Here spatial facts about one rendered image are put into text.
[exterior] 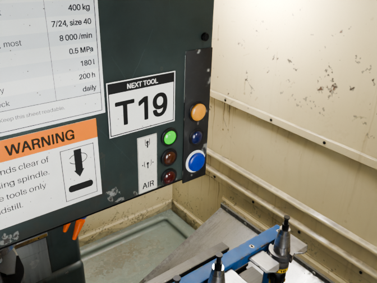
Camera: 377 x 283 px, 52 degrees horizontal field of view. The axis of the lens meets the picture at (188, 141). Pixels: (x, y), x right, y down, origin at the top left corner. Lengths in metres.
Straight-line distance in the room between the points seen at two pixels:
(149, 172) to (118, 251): 1.46
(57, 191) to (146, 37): 0.21
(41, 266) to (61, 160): 0.97
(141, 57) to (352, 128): 0.87
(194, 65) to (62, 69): 0.18
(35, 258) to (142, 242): 0.76
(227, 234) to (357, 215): 0.59
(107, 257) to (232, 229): 0.62
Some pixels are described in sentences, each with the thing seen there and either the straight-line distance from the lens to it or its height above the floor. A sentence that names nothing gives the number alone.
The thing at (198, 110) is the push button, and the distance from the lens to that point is 0.54.
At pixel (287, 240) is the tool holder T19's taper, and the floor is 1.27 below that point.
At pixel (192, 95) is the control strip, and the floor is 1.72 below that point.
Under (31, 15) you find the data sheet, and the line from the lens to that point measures 0.42.
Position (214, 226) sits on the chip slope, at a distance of 1.75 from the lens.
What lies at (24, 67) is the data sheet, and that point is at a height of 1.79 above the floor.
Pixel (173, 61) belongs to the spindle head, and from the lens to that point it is 0.51.
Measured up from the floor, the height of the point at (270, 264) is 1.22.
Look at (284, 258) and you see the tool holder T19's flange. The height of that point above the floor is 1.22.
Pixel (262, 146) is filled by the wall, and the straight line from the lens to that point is 1.50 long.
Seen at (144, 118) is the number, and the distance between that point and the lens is 0.50.
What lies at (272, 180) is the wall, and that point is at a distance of 1.52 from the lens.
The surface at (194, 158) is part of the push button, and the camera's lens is 0.57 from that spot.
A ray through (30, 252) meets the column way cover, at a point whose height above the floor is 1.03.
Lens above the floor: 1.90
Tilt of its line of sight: 26 degrees down
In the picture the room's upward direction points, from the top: 2 degrees clockwise
